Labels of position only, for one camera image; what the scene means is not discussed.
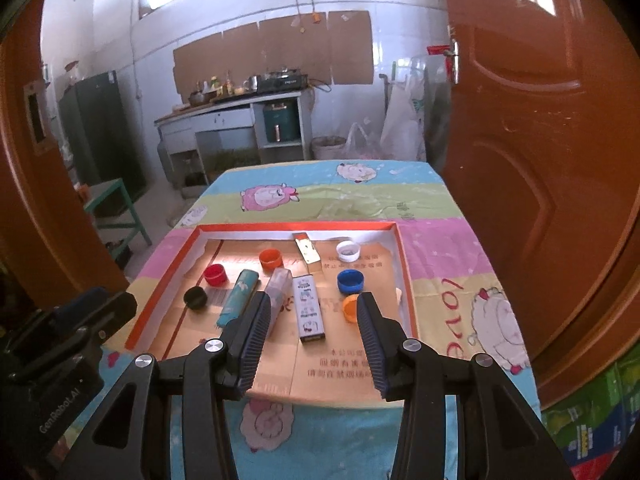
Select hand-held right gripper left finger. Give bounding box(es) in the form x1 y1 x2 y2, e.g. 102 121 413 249
52 291 273 480

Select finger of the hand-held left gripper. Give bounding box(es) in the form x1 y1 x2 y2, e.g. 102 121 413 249
10 287 138 361

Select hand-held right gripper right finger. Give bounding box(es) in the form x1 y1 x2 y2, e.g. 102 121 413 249
355 291 573 480

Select shallow cardboard box tray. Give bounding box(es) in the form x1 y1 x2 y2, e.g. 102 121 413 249
124 220 418 408

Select teal lighter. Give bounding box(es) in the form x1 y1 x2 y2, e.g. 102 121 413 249
218 269 259 330

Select white printed lighter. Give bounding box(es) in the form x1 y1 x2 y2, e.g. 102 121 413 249
292 275 329 345

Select clear lighter with pink dots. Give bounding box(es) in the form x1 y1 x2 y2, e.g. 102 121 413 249
263 267 294 313

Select blue bottle cap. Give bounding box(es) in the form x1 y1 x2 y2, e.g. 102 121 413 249
336 270 366 295

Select black bottle cap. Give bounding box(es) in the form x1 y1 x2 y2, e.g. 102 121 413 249
183 287 209 311

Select red bottle cap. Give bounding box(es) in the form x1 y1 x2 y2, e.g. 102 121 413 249
203 263 229 287

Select gold lighter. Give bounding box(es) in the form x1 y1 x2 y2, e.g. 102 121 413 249
292 232 321 274

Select green stool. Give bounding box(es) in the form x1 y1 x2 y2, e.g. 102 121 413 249
82 178 154 249

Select brown door with latch plate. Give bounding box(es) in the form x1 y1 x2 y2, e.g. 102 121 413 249
0 0 132 313

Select cartoon sheep printed blanket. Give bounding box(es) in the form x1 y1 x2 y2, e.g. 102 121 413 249
65 160 541 480

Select dark green refrigerator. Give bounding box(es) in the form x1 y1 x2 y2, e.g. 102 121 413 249
57 71 149 197

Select white plastic bag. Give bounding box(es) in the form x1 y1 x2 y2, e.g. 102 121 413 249
344 122 384 161

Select round woven basket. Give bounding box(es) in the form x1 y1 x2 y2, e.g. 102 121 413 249
310 134 349 162

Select green air fryer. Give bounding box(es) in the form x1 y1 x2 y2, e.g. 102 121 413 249
263 102 300 144

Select white kitchen counter cabinet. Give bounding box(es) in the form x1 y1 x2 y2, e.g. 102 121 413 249
154 91 314 191

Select large white sack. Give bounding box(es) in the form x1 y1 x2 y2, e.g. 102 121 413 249
380 77 427 162

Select green printed carton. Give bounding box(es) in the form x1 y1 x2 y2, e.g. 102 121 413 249
541 359 640 480

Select upright metal pipe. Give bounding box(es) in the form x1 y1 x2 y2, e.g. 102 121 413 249
382 62 396 127

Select black gas stove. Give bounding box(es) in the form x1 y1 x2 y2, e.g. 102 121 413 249
257 72 310 94

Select brown panelled door with handle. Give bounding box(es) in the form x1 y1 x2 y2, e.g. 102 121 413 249
442 0 640 411

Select cardboard wall covering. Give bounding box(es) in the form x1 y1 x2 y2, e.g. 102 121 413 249
172 10 375 104

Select metal door handle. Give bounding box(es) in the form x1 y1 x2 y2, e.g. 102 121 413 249
446 39 461 84

